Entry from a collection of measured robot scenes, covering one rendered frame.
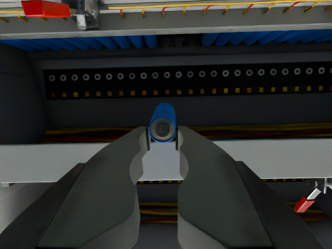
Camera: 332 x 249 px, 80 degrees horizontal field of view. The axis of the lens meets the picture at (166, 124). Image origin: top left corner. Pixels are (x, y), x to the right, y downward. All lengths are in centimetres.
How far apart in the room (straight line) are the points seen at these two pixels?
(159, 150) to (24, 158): 16
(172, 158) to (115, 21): 16
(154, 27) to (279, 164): 20
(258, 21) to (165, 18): 10
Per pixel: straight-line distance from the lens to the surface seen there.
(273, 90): 40
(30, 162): 28
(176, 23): 23
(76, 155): 25
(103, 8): 24
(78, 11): 20
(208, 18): 24
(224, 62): 37
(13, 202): 42
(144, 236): 46
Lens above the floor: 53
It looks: 24 degrees up
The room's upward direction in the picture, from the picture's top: 178 degrees clockwise
